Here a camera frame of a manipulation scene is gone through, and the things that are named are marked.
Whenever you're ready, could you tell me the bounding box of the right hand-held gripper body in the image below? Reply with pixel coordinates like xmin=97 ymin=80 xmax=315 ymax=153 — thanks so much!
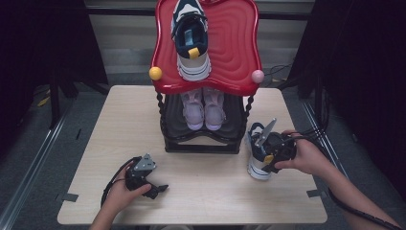
xmin=255 ymin=118 xmax=298 ymax=161

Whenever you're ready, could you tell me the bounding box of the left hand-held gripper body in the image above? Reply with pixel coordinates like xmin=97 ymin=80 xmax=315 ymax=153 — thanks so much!
xmin=124 ymin=153 xmax=157 ymax=193

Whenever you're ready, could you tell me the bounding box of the navy and white sneaker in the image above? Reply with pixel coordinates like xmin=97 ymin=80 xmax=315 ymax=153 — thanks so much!
xmin=170 ymin=0 xmax=213 ymax=82
xmin=244 ymin=122 xmax=282 ymax=181

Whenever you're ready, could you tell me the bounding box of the purple sandal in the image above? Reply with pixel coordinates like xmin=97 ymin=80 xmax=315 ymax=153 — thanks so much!
xmin=203 ymin=87 xmax=227 ymax=131
xmin=180 ymin=88 xmax=205 ymax=131

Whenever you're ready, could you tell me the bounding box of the red and black shoe rack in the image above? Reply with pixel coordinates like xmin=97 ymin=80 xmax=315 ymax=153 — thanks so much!
xmin=148 ymin=0 xmax=266 ymax=155

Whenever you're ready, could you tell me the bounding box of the person's left hand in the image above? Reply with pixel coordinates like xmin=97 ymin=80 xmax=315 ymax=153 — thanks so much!
xmin=101 ymin=178 xmax=153 ymax=216

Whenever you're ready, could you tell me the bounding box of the person's right hand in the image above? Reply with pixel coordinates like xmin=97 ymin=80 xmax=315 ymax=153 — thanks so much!
xmin=274 ymin=128 xmax=333 ymax=176

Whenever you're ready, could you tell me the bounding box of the black curtain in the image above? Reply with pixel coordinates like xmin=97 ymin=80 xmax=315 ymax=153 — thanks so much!
xmin=0 ymin=0 xmax=109 ymax=154
xmin=286 ymin=0 xmax=406 ymax=199

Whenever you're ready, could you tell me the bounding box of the black stand leg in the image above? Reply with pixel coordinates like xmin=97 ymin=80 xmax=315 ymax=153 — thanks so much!
xmin=49 ymin=73 xmax=62 ymax=129

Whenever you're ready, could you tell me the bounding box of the left hand-held gripper cable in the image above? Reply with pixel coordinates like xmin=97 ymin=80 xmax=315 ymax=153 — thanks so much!
xmin=100 ymin=156 xmax=142 ymax=209

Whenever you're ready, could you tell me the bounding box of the hand-held gripper cable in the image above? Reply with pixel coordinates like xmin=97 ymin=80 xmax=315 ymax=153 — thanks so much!
xmin=100 ymin=156 xmax=142 ymax=209
xmin=286 ymin=132 xmax=404 ymax=230

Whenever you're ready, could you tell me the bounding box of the black floor cable bundle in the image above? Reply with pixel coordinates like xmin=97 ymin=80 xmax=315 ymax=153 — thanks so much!
xmin=298 ymin=85 xmax=329 ymax=149

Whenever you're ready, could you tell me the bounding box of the metal floor rail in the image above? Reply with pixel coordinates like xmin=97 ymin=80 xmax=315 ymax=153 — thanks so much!
xmin=0 ymin=108 xmax=75 ymax=230
xmin=301 ymin=102 xmax=377 ymax=230

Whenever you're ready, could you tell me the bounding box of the thin black floor cable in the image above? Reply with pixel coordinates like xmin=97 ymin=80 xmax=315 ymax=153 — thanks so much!
xmin=264 ymin=62 xmax=295 ymax=87

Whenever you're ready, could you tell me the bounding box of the right hand-held gripper cable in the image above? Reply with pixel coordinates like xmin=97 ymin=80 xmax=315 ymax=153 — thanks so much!
xmin=286 ymin=132 xmax=404 ymax=230

